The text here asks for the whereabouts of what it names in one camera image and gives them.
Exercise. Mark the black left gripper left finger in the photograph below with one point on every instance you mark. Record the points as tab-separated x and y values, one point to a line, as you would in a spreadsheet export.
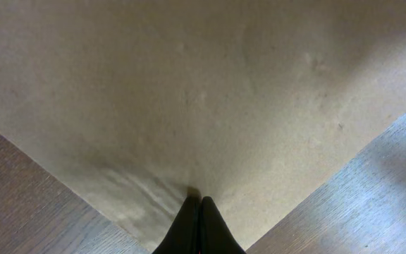
181	238

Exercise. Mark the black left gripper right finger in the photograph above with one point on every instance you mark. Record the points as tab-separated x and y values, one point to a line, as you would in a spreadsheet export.
214	234

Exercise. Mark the cardboard box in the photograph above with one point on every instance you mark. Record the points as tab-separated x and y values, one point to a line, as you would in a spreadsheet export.
255	103

